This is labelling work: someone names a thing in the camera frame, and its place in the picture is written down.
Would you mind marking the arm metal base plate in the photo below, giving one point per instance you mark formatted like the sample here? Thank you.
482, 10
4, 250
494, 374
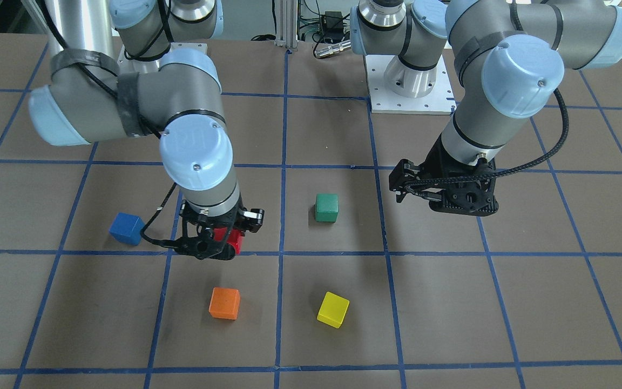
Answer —
394, 88

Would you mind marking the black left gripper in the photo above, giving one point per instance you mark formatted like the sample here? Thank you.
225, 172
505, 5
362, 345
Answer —
436, 158

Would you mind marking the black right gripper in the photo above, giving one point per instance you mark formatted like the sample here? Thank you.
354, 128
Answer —
252, 218

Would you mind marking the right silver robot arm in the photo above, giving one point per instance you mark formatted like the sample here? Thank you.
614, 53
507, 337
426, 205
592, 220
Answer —
126, 69

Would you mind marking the orange wooden block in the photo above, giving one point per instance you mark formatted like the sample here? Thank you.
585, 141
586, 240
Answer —
224, 303

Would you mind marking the red wooden block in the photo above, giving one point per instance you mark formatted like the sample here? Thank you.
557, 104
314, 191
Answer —
235, 238

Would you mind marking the yellow wooden block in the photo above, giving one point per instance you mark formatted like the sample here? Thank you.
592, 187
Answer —
333, 310

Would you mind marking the blue wooden block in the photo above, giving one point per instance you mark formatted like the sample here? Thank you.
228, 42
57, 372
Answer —
126, 228

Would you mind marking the green wooden block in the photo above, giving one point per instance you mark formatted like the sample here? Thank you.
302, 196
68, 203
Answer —
326, 208

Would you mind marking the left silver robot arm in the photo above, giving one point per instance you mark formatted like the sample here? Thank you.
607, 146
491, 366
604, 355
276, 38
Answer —
509, 58

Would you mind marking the aluminium frame post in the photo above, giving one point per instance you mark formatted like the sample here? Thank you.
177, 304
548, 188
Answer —
286, 20

